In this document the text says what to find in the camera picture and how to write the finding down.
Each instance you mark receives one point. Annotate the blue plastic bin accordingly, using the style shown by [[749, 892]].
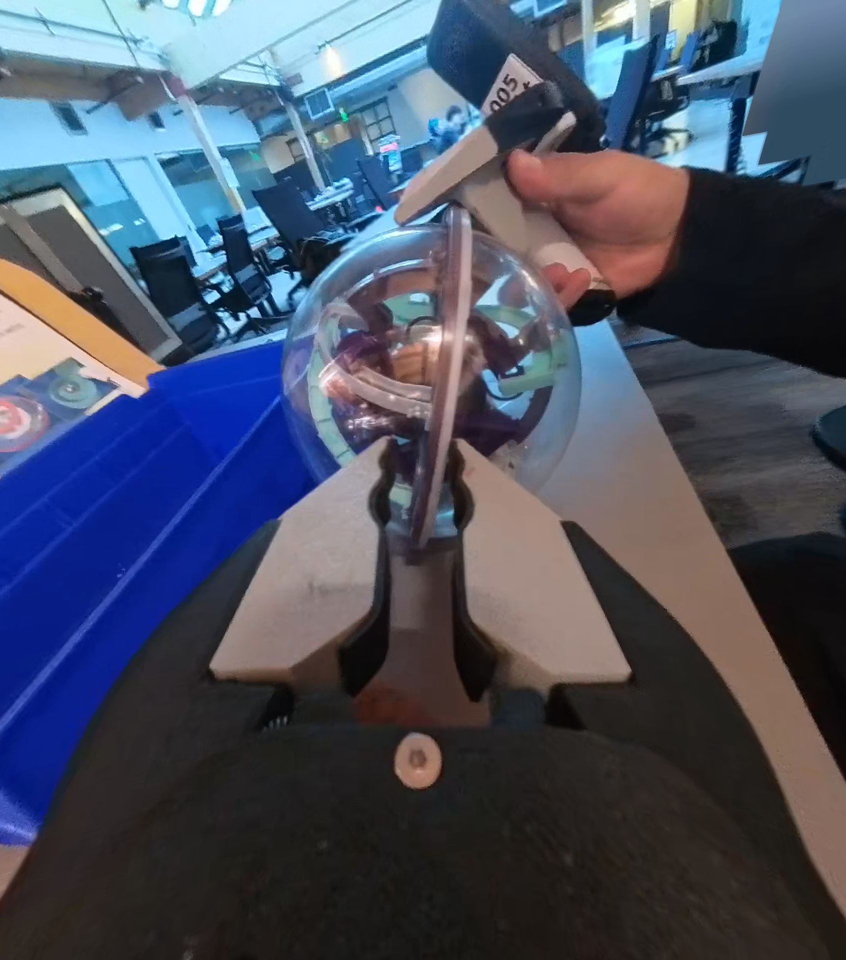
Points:
[[55, 525]]

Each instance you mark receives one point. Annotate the person's dark trouser leg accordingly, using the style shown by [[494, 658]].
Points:
[[835, 675]]

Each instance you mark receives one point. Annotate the person's right forearm black sleeve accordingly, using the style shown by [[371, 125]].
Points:
[[783, 277]]

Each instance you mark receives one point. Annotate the person's right hand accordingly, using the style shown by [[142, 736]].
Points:
[[603, 217]]

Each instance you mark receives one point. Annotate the black office chair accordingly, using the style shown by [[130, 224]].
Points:
[[175, 292], [291, 217], [246, 262], [637, 90]]

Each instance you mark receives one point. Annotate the clear plastic maze ball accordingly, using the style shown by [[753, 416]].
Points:
[[363, 300]]

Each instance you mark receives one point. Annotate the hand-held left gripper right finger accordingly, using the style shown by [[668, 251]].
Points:
[[535, 600]]

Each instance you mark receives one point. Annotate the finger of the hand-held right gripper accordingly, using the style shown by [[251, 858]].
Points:
[[445, 180]]

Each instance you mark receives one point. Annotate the grey partition panel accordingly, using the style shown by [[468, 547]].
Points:
[[70, 247]]

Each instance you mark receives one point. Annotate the tan cardboard board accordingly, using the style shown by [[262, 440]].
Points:
[[77, 330]]

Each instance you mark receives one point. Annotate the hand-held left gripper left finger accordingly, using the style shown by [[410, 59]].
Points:
[[295, 592]]

